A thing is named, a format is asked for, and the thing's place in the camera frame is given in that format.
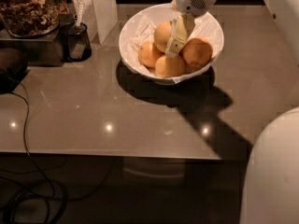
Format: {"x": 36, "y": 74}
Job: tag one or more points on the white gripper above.
{"x": 192, "y": 1}

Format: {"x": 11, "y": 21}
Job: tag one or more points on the orange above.
{"x": 148, "y": 54}
{"x": 197, "y": 52}
{"x": 170, "y": 67}
{"x": 162, "y": 34}

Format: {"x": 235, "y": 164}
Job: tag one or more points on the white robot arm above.
{"x": 258, "y": 111}

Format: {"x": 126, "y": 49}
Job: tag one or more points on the white paper bowl liner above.
{"x": 140, "y": 31}

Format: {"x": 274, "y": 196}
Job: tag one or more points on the white bowl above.
{"x": 140, "y": 25}

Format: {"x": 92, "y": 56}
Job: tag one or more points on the white box on counter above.
{"x": 100, "y": 16}

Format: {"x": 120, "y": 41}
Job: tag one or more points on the white sticks in cup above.
{"x": 79, "y": 12}

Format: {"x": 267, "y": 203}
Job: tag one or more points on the black mesh cup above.
{"x": 76, "y": 43}

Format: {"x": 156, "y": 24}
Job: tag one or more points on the glass jar of nuts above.
{"x": 29, "y": 18}

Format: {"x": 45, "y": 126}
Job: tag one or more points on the dark device at left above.
{"x": 13, "y": 69}

